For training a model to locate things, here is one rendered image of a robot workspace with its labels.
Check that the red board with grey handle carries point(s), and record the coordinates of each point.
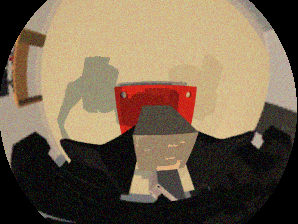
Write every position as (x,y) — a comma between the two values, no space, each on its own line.
(163,138)

